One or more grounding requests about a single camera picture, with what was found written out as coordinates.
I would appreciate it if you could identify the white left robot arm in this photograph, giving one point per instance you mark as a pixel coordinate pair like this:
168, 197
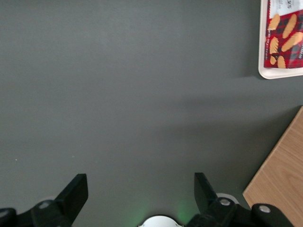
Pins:
159, 222

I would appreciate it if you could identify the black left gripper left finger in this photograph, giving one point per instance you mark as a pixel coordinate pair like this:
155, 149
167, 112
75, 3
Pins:
68, 203

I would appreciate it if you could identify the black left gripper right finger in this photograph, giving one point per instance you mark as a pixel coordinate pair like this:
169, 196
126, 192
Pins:
209, 210

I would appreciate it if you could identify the red tartan cookie box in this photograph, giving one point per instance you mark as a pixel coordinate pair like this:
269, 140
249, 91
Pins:
286, 35

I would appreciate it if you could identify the cream plastic tray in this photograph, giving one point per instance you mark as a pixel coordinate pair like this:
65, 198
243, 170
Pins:
261, 47

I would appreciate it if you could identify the wooden drawer cabinet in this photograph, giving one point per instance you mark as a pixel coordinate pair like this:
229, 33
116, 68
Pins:
281, 179

